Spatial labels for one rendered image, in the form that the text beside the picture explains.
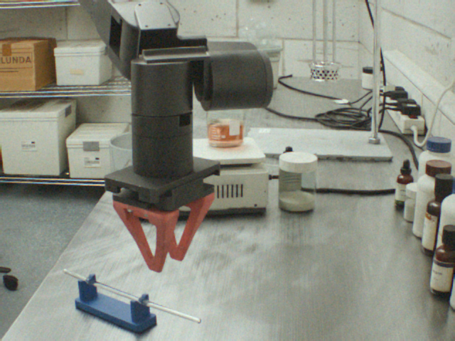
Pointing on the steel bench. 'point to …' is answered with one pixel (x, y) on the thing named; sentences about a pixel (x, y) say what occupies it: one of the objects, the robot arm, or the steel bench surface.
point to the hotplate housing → (237, 190)
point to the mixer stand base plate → (320, 143)
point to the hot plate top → (249, 153)
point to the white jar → (367, 77)
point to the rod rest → (114, 307)
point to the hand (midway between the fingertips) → (166, 258)
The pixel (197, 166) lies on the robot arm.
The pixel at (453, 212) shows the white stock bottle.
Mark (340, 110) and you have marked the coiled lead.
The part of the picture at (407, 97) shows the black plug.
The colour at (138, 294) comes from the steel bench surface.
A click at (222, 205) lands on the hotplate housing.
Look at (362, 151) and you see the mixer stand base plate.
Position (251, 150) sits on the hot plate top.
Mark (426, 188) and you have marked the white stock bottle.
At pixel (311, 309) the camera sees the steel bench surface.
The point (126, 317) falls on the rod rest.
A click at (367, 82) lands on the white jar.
